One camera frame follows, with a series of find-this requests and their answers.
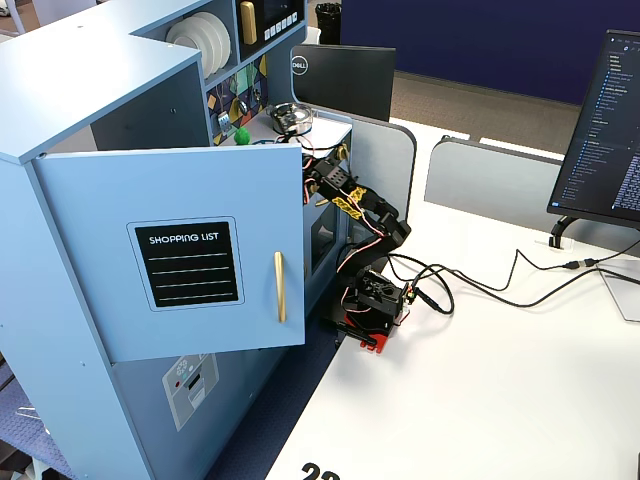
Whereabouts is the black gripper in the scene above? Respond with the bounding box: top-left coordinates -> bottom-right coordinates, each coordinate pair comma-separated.
301,153 -> 325,206

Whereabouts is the gray recipient bowl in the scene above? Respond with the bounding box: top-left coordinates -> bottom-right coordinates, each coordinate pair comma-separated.
269,101 -> 317,136

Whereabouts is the blue shopping list cabinet door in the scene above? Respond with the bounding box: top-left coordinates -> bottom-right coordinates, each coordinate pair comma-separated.
30,142 -> 307,364

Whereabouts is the gray desk divider panel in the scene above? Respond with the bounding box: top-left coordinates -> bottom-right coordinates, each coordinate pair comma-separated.
319,106 -> 419,229
423,135 -> 567,232

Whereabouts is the black Dell monitor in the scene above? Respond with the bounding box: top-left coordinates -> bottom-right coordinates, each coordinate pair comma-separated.
289,43 -> 398,124

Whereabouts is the black trash bin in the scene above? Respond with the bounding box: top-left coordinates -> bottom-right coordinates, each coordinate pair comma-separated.
314,2 -> 343,46

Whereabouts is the white toy plate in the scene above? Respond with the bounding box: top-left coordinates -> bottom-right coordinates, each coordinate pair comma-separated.
192,10 -> 233,77
175,15 -> 221,80
165,20 -> 204,52

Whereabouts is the red table clamp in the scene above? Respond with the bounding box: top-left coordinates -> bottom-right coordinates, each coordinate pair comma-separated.
358,330 -> 395,358

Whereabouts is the dark blue office partition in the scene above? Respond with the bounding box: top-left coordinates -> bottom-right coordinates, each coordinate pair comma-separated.
339,0 -> 640,107

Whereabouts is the light blue toy kitchen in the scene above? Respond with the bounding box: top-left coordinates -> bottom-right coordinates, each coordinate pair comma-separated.
0,0 -> 419,480

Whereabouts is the black monitor showing code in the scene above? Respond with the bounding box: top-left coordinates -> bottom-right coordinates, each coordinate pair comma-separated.
546,28 -> 640,227

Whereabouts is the gray laptop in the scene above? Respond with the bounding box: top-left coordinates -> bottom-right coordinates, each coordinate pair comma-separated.
596,264 -> 640,324

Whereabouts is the gold cabinet door handle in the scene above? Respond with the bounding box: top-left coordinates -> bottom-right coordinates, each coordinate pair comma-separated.
272,251 -> 289,324

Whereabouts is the gold microwave handle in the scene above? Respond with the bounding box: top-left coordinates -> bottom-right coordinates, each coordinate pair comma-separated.
238,0 -> 259,46

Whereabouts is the black power cable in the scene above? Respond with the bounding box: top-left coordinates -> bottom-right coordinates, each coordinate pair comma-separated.
408,267 -> 640,316

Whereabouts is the black USB cable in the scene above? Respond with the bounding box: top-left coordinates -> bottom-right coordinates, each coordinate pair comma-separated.
387,252 -> 640,309

